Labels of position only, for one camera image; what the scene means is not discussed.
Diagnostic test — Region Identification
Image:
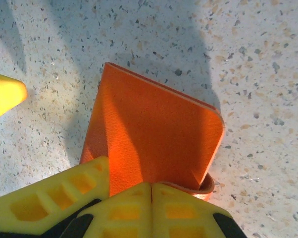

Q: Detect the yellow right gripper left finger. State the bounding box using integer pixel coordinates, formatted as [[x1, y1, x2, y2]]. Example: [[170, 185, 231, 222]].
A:
[[76, 182, 153, 238]]

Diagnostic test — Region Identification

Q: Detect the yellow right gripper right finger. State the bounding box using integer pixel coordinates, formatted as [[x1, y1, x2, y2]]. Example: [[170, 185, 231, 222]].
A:
[[151, 181, 243, 238]]

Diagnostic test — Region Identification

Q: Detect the orange card holder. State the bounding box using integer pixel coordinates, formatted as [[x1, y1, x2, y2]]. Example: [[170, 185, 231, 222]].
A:
[[79, 61, 226, 203]]

